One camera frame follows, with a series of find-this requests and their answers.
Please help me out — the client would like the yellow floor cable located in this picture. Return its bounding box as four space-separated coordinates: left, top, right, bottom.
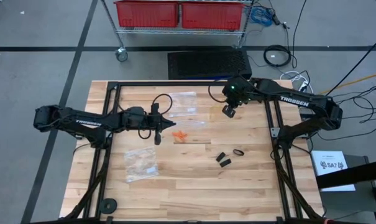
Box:
319 70 376 95

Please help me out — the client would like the black floor cable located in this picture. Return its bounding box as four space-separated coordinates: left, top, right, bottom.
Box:
316 118 376 142

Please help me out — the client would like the black metal beam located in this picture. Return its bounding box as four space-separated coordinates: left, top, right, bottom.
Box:
316 158 376 190

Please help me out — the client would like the black round disc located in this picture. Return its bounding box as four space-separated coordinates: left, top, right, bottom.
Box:
99 197 118 215

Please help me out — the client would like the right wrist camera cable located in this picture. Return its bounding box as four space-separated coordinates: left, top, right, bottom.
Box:
208 83 229 104

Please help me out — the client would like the thick black diagonal cable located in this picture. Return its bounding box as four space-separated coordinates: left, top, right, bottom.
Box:
326 39 376 96

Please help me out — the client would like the thin black hanging cable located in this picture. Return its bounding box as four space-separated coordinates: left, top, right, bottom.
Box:
291 0 308 68

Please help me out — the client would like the blue cable coil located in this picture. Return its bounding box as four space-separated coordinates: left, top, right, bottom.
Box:
249 6 276 27

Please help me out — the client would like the red plastic bin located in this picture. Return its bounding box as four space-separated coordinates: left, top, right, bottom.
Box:
114 0 180 29
180 1 245 31

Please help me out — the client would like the dark grey side cart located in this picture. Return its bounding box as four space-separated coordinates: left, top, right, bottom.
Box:
321 154 376 224

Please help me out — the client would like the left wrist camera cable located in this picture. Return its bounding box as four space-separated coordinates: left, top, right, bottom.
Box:
137 93 173 140

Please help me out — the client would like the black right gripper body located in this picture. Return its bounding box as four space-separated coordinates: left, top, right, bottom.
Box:
221 75 256 108

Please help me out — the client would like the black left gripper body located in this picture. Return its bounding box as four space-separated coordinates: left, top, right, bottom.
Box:
122 106 164 146

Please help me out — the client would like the black perforated floor mat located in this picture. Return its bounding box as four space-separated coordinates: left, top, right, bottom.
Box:
167 49 253 81

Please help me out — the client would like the white SA7 paper sheet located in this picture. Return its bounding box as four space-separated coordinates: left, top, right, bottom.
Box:
310 150 357 192

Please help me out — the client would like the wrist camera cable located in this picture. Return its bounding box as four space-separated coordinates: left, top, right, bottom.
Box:
208 83 229 104
137 93 173 140

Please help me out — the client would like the black cable coil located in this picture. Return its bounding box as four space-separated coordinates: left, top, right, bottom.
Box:
263 44 293 68

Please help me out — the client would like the white cable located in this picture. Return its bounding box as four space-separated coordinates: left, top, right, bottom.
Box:
279 70 315 94

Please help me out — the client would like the chrome wire shelving rack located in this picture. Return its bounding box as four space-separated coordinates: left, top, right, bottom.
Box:
99 0 257 62

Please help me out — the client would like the black power adapter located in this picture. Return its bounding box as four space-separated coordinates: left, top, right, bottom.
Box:
269 11 282 27

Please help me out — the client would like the black aluminium table frame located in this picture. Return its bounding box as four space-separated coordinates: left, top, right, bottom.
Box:
62 80 327 224

